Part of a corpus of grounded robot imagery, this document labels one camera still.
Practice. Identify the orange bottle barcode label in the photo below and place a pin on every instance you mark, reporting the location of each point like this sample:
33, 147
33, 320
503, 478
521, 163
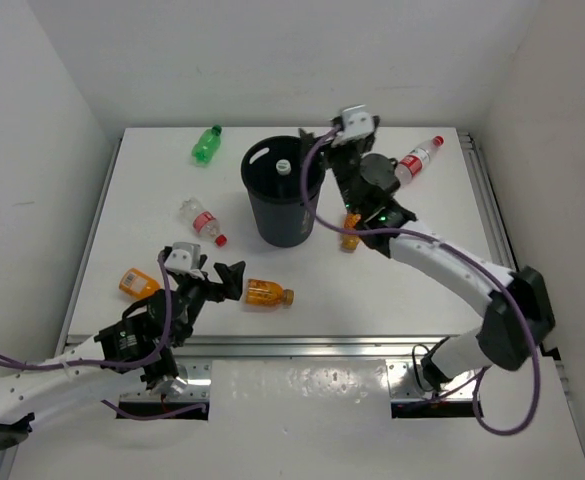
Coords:
138, 285

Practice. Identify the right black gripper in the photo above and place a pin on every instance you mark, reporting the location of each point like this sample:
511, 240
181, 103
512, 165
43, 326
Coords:
365, 147

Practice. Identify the clear bottle red label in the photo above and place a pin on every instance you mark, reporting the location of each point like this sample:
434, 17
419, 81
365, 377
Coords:
417, 160
203, 222

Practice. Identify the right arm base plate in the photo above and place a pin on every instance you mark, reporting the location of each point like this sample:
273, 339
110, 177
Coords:
410, 399

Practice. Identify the white cap bottle in bin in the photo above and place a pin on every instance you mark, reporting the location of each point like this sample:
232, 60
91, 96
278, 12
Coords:
283, 171

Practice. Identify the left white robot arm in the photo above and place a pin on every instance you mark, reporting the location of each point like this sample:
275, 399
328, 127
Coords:
134, 353

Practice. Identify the small orange bottle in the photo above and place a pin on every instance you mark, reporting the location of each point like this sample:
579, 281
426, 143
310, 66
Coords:
349, 243

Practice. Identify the aluminium frame rail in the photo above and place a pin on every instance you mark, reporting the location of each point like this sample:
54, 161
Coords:
297, 393

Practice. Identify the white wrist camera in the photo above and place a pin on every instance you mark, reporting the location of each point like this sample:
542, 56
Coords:
352, 124
180, 257

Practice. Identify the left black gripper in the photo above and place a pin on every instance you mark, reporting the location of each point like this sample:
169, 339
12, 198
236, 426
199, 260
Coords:
208, 284

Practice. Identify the orange bottle brown cap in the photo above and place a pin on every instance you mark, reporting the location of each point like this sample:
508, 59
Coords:
269, 294

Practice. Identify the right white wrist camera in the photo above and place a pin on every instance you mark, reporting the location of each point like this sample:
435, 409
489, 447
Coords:
352, 124

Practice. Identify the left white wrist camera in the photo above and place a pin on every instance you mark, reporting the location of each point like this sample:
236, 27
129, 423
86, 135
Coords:
180, 257

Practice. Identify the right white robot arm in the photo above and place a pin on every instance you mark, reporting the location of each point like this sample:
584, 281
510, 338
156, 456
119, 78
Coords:
514, 306

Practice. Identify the green plastic bottle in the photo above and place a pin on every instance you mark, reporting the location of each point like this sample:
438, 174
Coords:
207, 145

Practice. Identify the black plastic waste bin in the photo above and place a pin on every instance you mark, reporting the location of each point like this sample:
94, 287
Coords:
283, 223

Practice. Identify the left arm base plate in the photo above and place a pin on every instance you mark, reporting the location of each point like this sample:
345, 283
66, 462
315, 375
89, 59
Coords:
185, 398

